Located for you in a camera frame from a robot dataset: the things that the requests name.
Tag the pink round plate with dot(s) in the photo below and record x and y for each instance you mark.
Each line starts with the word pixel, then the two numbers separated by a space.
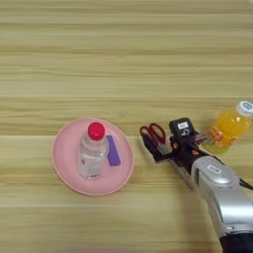
pixel 67 164

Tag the orange juice bottle white cap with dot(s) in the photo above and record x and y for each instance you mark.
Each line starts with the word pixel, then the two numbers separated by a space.
pixel 229 126

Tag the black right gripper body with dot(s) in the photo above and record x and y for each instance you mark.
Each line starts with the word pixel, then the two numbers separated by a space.
pixel 184 153

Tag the purple rectangular block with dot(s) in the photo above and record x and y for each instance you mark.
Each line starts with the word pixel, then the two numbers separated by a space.
pixel 113 154

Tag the clear water bottle red cap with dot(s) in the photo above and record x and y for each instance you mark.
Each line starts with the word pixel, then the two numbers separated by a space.
pixel 92 154

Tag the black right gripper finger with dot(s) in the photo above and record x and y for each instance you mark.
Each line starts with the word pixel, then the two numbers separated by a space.
pixel 201 135
pixel 151 145

